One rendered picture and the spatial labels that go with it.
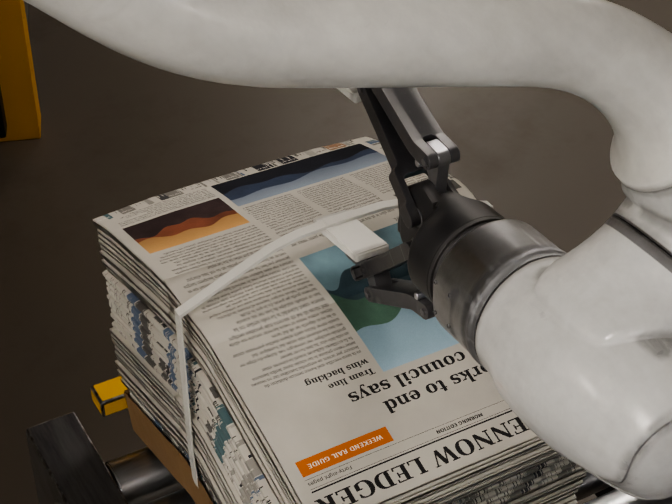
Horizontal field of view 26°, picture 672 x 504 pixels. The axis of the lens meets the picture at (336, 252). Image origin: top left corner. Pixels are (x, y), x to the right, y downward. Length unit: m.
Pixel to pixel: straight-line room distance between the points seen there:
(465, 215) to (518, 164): 2.19
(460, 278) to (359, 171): 0.40
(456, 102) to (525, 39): 2.57
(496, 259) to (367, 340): 0.23
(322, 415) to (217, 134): 2.20
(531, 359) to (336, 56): 0.23
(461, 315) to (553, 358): 0.09
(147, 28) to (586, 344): 0.31
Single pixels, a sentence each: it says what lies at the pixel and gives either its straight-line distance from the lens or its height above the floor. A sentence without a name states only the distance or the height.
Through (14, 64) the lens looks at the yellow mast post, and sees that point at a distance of 3.18.
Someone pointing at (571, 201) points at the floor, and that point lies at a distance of 3.06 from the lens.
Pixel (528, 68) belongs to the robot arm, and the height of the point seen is 1.39.
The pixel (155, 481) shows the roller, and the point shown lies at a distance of 1.38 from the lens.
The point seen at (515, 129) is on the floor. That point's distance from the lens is 3.27.
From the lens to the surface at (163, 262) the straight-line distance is 1.19.
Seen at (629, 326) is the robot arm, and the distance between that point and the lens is 0.84.
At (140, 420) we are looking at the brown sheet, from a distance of 1.37.
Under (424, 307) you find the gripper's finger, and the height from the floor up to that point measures 1.12.
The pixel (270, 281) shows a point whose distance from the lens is 1.16.
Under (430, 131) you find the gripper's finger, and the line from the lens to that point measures 0.99.
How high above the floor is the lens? 1.79
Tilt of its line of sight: 38 degrees down
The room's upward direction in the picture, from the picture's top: straight up
